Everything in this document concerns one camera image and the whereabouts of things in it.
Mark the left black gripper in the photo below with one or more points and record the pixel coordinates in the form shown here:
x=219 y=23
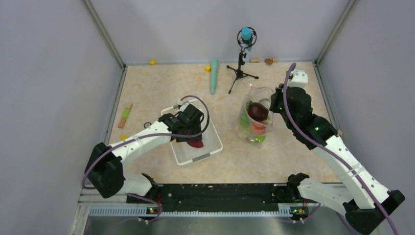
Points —
x=185 y=139

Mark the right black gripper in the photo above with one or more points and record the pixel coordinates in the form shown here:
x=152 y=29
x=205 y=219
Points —
x=275 y=97

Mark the white toy garlic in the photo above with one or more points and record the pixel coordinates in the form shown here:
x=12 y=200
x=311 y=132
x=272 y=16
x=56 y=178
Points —
x=265 y=102

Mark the dark purple toy mangosteen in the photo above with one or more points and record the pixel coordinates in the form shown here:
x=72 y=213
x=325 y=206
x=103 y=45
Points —
x=258 y=112

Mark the dark red toy vegetable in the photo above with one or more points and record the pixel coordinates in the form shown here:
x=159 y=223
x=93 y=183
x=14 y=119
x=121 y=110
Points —
x=196 y=144

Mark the clear pink zip top bag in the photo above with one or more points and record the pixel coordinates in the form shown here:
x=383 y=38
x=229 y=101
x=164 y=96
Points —
x=255 y=94

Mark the red toy apple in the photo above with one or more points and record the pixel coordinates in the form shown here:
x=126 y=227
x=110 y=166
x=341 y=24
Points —
x=258 y=129

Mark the green toy napa cabbage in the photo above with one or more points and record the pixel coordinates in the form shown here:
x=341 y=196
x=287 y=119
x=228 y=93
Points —
x=244 y=118

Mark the green toy apple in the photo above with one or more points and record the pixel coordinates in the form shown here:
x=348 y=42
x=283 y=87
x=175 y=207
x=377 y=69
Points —
x=259 y=139

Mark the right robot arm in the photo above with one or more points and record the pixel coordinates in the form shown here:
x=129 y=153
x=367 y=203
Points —
x=364 y=202

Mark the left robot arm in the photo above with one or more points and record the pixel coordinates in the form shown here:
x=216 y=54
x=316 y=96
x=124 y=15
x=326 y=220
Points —
x=107 y=163

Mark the white perforated plastic basket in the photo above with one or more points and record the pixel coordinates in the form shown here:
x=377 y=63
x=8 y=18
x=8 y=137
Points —
x=185 y=154

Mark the brown wooden block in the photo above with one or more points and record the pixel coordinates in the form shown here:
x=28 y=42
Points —
x=270 y=61

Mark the black tripod microphone stand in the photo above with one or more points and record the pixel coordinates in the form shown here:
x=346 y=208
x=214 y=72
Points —
x=239 y=74

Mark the tan wooden cylinder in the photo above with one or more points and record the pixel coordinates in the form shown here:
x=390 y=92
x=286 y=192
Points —
x=254 y=60

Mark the green and wood toy knife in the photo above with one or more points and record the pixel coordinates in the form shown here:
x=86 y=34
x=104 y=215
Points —
x=124 y=115

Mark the teal cylindrical toy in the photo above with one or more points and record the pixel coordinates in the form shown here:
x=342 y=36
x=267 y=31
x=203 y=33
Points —
x=213 y=75

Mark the blue microphone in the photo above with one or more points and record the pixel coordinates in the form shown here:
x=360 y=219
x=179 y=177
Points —
x=246 y=38

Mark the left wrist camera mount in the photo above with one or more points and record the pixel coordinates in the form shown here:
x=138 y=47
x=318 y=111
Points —
x=181 y=105

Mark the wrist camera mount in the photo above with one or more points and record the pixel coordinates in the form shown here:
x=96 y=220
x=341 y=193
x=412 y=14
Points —
x=298 y=78
x=181 y=105

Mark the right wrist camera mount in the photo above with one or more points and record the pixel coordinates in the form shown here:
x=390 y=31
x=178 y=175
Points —
x=298 y=78

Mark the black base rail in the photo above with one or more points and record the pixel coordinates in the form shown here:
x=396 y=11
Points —
x=261 y=197

